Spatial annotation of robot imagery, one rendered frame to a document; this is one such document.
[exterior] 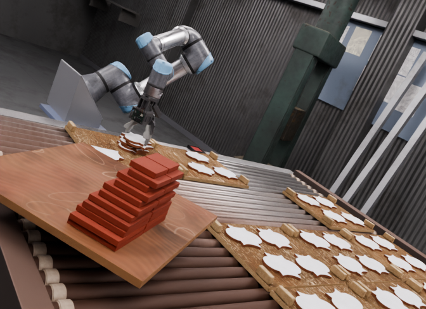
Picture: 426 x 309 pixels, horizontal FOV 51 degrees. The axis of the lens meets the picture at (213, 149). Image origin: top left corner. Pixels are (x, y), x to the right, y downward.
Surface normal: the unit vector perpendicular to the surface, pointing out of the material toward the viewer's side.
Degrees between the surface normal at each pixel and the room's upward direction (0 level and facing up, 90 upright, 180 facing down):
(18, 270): 0
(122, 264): 0
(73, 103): 90
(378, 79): 90
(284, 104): 89
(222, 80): 90
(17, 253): 0
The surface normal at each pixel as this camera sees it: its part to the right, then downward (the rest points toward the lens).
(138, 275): 0.40, -0.89
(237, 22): -0.69, -0.12
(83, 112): 0.58, 0.43
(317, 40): -0.47, 0.01
